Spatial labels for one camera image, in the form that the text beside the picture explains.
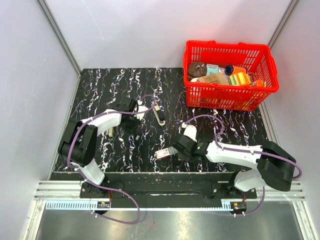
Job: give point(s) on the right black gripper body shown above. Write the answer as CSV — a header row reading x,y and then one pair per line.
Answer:
x,y
184,156

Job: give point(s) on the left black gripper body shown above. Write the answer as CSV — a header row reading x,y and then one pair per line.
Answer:
x,y
132,124

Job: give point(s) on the cream white stapler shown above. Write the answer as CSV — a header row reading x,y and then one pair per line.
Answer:
x,y
109,132

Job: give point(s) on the red white staple box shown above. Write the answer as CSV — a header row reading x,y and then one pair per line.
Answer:
x,y
166,152

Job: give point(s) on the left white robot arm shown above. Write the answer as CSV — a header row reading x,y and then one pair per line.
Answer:
x,y
79,141

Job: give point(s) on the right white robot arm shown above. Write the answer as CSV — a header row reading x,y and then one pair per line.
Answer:
x,y
269,164

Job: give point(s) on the brown cardboard package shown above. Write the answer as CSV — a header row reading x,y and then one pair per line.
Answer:
x,y
215,78

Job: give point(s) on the teal white small box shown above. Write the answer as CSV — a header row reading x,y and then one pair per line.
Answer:
x,y
212,69

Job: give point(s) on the orange bottle blue cap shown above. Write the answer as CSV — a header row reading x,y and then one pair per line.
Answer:
x,y
232,69

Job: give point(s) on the small orange packet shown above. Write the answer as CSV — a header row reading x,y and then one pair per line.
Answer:
x,y
258,83

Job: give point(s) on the red plastic shopping basket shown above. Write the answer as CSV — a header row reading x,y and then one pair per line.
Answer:
x,y
227,75

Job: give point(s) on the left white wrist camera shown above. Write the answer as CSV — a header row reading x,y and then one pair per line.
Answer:
x,y
140,110

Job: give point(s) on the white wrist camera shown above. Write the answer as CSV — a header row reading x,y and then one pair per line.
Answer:
x,y
189,131
140,110

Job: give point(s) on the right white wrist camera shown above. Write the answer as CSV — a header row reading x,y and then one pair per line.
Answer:
x,y
189,131

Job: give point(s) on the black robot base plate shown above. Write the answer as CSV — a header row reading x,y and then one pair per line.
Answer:
x,y
167,191

